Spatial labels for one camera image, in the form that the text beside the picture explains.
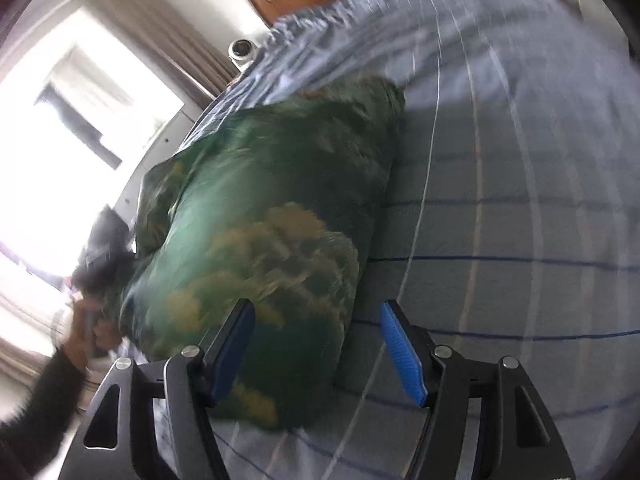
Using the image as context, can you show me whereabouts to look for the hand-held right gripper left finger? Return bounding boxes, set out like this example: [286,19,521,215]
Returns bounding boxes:
[57,298,257,480]

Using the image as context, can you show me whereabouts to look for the green printed garment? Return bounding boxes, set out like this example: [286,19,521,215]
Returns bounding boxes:
[120,74,407,432]

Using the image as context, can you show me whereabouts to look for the person's left forearm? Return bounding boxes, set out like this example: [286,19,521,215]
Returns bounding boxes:
[0,344,87,477]

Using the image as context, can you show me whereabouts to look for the window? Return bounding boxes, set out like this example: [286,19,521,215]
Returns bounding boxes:
[0,7,186,281]

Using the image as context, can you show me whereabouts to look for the bed with blue plaid sheet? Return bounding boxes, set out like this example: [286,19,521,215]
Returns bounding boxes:
[115,0,640,480]

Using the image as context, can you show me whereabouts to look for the person's left hand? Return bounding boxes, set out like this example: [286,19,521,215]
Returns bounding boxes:
[61,294,122,372]

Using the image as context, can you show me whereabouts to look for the white round bedside device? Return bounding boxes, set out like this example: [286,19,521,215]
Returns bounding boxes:
[227,38,261,66]

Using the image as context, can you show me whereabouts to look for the beige curtain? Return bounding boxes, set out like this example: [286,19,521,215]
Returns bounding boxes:
[85,0,241,100]

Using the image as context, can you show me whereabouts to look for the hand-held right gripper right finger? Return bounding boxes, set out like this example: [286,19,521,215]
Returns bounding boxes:
[378,300,576,480]

